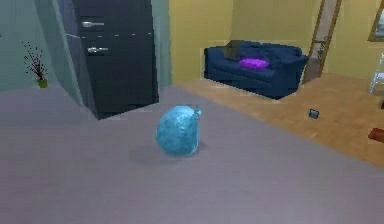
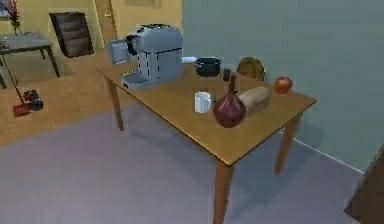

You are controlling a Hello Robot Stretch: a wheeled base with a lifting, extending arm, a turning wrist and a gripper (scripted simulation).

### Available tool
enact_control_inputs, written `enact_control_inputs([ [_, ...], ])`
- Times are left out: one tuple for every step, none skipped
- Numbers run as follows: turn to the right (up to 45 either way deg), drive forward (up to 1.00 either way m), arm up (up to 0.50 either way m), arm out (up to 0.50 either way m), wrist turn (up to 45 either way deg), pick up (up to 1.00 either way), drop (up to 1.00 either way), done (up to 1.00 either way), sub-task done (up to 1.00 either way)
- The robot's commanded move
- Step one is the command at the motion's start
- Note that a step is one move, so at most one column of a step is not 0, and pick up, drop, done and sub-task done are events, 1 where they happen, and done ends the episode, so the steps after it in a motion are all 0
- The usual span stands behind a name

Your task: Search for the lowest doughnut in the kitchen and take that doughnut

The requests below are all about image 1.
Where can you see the blue rubbish bag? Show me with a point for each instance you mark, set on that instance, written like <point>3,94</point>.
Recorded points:
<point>178,130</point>

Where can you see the dark grey cushion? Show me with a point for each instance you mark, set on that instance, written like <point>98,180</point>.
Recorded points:
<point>233,49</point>

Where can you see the dark blue sofa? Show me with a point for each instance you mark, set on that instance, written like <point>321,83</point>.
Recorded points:
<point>256,71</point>

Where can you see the purple cushion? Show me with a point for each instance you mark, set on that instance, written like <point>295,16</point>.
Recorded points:
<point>253,63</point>

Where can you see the black fridge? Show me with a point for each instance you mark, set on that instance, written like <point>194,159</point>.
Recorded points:
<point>120,63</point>

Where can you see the small grey box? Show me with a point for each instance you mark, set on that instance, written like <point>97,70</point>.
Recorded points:
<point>313,114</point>

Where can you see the red twig house plant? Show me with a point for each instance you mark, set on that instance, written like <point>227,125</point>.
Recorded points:
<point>36,65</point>

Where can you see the red brown flat object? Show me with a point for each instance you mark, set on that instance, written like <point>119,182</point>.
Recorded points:
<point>377,134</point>

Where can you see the brown wooden door frame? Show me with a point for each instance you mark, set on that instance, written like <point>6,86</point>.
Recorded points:
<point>321,40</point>

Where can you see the framed wall picture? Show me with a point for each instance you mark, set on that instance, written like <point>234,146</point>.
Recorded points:
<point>377,26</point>

